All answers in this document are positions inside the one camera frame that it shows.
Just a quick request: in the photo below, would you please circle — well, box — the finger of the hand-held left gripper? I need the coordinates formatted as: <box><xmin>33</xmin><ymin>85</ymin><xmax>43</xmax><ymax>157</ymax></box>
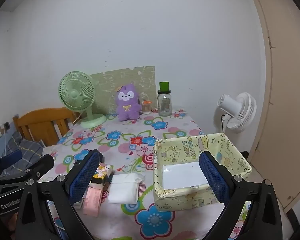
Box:
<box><xmin>0</xmin><ymin>149</ymin><xmax>23</xmax><ymax>170</ymax></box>
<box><xmin>26</xmin><ymin>154</ymin><xmax>55</xmax><ymax>181</ymax></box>

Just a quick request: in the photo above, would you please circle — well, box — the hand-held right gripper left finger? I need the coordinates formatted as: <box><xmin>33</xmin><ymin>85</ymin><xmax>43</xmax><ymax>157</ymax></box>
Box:
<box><xmin>15</xmin><ymin>149</ymin><xmax>102</xmax><ymax>240</ymax></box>

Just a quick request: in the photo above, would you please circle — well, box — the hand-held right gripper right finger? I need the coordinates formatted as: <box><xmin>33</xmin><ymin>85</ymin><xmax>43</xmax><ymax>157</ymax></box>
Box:
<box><xmin>199</xmin><ymin>151</ymin><xmax>283</xmax><ymax>240</ymax></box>

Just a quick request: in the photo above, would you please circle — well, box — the cartoon print pouch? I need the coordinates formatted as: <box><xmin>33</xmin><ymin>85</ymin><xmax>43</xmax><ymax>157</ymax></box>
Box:
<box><xmin>94</xmin><ymin>162</ymin><xmax>115</xmax><ymax>180</ymax></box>

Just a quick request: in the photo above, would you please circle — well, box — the pink fabric pouch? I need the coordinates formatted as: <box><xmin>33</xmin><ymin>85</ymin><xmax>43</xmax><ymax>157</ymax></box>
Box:
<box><xmin>83</xmin><ymin>184</ymin><xmax>104</xmax><ymax>217</ymax></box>

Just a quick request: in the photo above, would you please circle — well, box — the white cloth pouch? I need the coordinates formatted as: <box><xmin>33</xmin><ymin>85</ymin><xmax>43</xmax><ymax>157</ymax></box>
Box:
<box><xmin>107</xmin><ymin>173</ymin><xmax>143</xmax><ymax>204</ymax></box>

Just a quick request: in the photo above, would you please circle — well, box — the yellow fabric storage box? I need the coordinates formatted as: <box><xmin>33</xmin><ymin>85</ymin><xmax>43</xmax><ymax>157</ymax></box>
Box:
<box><xmin>153</xmin><ymin>133</ymin><xmax>252</xmax><ymax>212</ymax></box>

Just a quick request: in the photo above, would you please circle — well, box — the grey plaid bedding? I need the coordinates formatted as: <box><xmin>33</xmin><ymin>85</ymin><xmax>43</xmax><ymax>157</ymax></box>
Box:
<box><xmin>0</xmin><ymin>131</ymin><xmax>44</xmax><ymax>178</ymax></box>

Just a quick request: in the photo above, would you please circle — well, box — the wooden bed headboard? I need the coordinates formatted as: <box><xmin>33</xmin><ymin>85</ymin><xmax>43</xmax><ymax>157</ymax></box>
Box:
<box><xmin>12</xmin><ymin>107</ymin><xmax>77</xmax><ymax>147</ymax></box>

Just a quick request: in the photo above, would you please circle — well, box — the floral tablecloth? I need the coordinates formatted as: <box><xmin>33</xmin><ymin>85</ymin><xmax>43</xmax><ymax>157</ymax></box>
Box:
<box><xmin>36</xmin><ymin>109</ymin><xmax>253</xmax><ymax>240</ymax></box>

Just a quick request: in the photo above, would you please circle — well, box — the white standing fan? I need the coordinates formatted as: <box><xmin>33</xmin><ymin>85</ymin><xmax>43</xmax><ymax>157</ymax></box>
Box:
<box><xmin>217</xmin><ymin>92</ymin><xmax>257</xmax><ymax>134</ymax></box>

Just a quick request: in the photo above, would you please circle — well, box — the green desk fan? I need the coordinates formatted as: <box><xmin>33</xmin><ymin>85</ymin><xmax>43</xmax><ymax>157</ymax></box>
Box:
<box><xmin>58</xmin><ymin>71</ymin><xmax>107</xmax><ymax>129</ymax></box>

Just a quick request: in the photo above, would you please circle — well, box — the purple plush toy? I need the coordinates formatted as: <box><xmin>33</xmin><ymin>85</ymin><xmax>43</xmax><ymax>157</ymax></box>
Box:
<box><xmin>115</xmin><ymin>84</ymin><xmax>142</xmax><ymax>122</ymax></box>

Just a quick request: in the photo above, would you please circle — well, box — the glass jar with green lid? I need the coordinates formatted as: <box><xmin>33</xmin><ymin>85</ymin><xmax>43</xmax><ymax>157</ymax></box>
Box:
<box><xmin>157</xmin><ymin>81</ymin><xmax>172</xmax><ymax>117</ymax></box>

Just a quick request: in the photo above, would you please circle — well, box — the small jar with orange lid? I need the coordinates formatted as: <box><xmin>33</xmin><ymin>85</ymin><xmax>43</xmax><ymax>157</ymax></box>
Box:
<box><xmin>141</xmin><ymin>99</ymin><xmax>152</xmax><ymax>115</ymax></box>

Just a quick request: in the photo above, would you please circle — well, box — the beige patterned board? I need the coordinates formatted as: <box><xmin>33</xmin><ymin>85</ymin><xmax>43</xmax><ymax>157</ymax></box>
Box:
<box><xmin>90</xmin><ymin>65</ymin><xmax>155</xmax><ymax>115</ymax></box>

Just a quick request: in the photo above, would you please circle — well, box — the beige door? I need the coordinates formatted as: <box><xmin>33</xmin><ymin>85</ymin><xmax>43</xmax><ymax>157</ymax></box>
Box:
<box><xmin>245</xmin><ymin>0</ymin><xmax>300</xmax><ymax>215</ymax></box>

